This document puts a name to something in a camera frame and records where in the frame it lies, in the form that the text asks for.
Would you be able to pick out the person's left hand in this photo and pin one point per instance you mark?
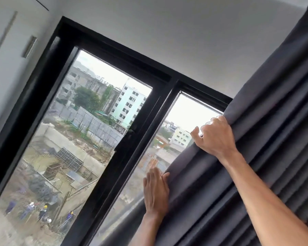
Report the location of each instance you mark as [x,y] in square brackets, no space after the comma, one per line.
[156,194]

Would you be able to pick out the person's right hand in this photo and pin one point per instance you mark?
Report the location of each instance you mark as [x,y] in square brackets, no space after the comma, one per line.
[217,140]

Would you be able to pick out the person's left thumb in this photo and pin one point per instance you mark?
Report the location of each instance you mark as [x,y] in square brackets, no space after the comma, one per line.
[165,178]

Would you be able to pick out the person's right thumb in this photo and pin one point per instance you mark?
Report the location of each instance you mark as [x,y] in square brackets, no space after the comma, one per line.
[196,137]

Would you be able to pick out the dark grey curtain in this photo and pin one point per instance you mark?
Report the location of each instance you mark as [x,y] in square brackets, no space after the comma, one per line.
[259,125]

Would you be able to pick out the person's left forearm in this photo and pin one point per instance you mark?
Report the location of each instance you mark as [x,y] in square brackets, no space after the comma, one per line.
[146,230]

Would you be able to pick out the person's right forearm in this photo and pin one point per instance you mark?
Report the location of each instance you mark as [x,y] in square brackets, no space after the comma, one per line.
[267,199]

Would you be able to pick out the black window latch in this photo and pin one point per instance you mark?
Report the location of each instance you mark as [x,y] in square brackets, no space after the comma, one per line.
[130,133]

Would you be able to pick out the black window frame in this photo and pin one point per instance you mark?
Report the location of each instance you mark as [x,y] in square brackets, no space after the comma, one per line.
[133,161]

